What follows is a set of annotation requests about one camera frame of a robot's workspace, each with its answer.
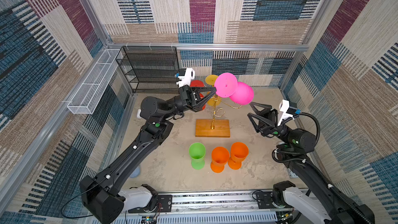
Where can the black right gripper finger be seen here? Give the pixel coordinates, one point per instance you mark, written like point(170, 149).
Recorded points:
point(259, 123)
point(261, 110)

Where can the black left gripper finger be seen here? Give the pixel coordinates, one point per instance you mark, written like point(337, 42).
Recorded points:
point(204, 90)
point(200, 100)

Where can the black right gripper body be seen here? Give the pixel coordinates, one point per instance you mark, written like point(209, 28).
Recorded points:
point(281, 131)

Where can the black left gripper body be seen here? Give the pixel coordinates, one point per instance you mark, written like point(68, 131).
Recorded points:
point(184, 99)

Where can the pink wine glass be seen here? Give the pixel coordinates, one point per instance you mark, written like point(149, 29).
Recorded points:
point(227, 86)

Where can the large orange wine glass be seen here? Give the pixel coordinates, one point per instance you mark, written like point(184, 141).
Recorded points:
point(239, 152)

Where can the green wine glass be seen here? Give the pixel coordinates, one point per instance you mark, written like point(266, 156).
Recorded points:
point(197, 152)

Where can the small orange wine glass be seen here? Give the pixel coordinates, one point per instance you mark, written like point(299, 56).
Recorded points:
point(219, 158)

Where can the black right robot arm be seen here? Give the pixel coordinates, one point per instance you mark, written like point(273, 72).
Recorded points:
point(332, 205)

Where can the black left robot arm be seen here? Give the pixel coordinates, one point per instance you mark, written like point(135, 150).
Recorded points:
point(103, 195)

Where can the black mesh shelf rack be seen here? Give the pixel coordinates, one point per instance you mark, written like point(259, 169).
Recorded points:
point(150, 69)

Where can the small white object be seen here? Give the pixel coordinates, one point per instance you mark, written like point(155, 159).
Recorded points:
point(139, 114)

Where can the printed booklet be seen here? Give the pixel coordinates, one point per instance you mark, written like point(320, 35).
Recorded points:
point(291, 174)

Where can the light blue oval object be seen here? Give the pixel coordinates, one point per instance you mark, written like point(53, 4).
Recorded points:
point(136, 172)

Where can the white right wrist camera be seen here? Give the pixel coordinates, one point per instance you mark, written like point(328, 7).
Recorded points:
point(287, 109)

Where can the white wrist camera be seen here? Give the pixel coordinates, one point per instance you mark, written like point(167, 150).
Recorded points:
point(185, 76)
point(287, 109)

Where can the gold wire wine glass rack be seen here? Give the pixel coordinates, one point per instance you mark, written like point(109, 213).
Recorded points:
point(216, 127)

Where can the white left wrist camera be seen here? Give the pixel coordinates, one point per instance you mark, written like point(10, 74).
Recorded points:
point(185, 76)

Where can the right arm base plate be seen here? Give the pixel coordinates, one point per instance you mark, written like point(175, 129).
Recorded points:
point(264, 200)

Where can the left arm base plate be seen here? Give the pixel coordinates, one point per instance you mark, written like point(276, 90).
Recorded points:
point(160, 203)

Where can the white wire basket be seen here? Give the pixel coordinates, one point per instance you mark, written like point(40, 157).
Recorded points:
point(89, 93)

